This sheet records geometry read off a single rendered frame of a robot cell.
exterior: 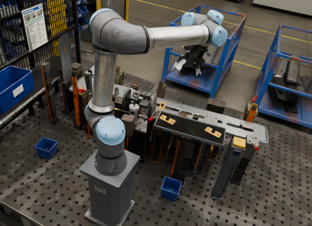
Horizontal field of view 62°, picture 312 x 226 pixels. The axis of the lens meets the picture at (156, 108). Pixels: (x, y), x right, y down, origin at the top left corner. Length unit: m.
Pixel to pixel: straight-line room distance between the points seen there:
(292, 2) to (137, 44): 8.55
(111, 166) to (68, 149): 0.77
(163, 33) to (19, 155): 1.32
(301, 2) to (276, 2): 0.65
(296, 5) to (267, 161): 7.60
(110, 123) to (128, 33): 0.40
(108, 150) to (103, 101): 0.21
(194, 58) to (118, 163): 0.60
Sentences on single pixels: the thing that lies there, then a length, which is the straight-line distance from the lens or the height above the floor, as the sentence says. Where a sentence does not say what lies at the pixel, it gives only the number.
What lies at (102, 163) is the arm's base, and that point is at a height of 1.16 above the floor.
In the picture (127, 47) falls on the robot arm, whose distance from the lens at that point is 0.88.
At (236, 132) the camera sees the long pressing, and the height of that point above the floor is 1.00.
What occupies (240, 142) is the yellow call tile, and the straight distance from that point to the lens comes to 1.40.
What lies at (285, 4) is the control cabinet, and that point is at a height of 0.24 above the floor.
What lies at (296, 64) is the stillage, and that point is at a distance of 4.11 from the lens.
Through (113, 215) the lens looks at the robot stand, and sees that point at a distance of 1.41.
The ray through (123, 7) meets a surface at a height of 0.59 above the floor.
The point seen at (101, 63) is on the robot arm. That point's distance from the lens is 1.03.
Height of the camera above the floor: 2.04
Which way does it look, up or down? 37 degrees down
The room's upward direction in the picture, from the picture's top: 8 degrees clockwise
